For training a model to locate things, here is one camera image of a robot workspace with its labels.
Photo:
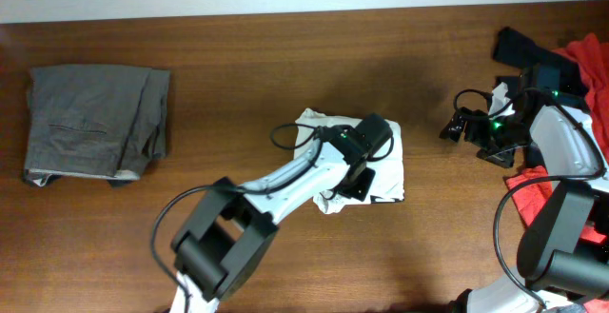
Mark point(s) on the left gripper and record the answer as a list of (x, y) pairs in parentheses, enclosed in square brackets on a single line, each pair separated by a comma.
[(363, 185)]

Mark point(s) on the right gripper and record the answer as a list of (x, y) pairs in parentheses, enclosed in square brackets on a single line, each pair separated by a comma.
[(502, 157)]

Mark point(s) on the white t-shirt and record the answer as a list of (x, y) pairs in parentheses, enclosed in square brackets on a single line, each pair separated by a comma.
[(387, 187)]

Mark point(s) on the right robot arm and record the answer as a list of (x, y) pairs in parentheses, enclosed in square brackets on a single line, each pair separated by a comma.
[(555, 268)]

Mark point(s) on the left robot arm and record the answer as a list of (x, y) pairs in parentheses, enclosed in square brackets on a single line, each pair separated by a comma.
[(227, 234)]

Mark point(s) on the black garment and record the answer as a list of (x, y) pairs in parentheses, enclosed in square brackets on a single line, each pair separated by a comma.
[(516, 50)]

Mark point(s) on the red t-shirt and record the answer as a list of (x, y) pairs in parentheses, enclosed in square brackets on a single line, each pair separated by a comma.
[(591, 57)]

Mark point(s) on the folded grey trousers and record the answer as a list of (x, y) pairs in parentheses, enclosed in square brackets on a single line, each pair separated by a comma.
[(105, 122)]

